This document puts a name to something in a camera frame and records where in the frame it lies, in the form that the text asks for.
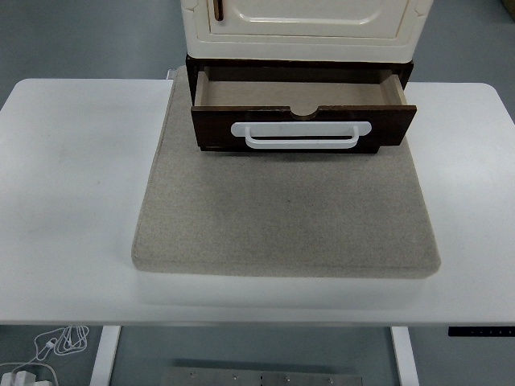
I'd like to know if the dark brown drawer housing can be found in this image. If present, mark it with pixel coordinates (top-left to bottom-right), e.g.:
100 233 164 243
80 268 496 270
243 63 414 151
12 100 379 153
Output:
185 55 414 154

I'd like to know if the white table leg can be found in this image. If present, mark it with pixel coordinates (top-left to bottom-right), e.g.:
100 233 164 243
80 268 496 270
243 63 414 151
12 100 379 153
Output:
89 325 122 386
390 326 420 386

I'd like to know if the grey metal plate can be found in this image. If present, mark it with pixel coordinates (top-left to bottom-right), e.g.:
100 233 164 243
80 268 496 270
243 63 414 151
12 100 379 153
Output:
163 365 364 386

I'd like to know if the white drawer pull handle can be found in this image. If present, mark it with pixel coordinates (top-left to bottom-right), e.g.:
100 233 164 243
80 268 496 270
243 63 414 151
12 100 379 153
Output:
230 121 373 151

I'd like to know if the black table control panel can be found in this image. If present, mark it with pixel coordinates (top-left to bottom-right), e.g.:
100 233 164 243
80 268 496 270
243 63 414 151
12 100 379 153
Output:
447 326 515 338

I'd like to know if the white earphone cable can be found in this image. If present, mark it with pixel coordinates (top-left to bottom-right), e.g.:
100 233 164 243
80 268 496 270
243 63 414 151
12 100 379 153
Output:
34 324 90 363

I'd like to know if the beige fabric mat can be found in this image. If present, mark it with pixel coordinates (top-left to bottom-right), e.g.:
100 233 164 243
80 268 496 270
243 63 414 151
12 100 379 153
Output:
131 66 442 279

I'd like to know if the dark brown wooden drawer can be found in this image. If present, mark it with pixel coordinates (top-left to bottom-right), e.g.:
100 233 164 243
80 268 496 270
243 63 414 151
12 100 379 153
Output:
190 66 418 154

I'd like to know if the white power adapter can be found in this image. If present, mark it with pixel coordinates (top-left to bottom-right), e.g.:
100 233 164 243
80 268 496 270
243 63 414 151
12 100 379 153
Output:
0 361 60 386

